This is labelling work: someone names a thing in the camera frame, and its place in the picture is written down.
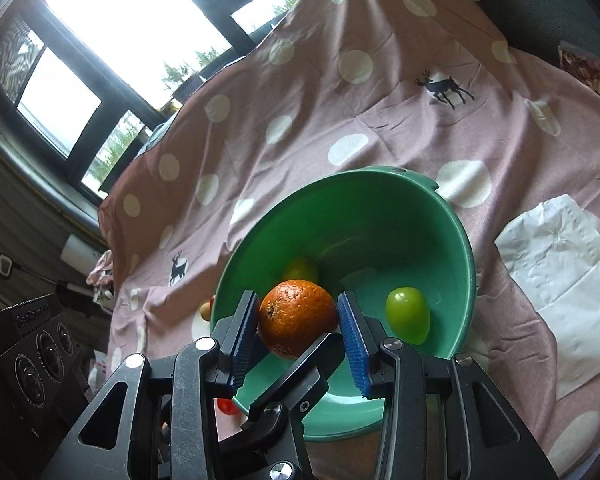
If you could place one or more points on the grey sofa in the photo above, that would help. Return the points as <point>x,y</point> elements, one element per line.
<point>545,0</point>

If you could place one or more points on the black framed window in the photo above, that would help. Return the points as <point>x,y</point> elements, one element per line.
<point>105,20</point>

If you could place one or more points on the black device with round dials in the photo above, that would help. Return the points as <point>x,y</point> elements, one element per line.
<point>25,355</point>

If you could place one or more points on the small orange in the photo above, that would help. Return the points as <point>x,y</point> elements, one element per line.
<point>297,317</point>

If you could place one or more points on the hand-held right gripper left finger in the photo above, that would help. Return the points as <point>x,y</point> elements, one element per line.
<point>245,340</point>

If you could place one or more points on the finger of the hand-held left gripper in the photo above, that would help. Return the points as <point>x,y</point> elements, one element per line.
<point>290,390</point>

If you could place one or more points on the white tissue paper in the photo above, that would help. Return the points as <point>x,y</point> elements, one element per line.
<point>560,280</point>

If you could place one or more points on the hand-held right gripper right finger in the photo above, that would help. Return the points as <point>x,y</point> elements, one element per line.
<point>352,350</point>

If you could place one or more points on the small green jujube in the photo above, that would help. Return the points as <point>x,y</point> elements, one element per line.
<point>407,315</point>

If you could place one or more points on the small tan longan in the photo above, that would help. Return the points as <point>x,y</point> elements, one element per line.
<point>205,311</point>

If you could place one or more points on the striped curtain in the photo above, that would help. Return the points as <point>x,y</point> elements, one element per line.
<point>17,55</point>

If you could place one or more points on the pink crumpled cloth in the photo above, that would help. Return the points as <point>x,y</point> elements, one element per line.
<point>100,275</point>

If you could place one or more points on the green plastic bowl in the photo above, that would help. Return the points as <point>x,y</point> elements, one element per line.
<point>360,220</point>

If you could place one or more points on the red patterned packet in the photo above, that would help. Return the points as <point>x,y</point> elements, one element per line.
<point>592,72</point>

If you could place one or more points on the pink dotted blanket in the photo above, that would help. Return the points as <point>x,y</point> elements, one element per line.
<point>380,85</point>

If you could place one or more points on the white board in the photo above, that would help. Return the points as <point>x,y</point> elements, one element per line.
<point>77,249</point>

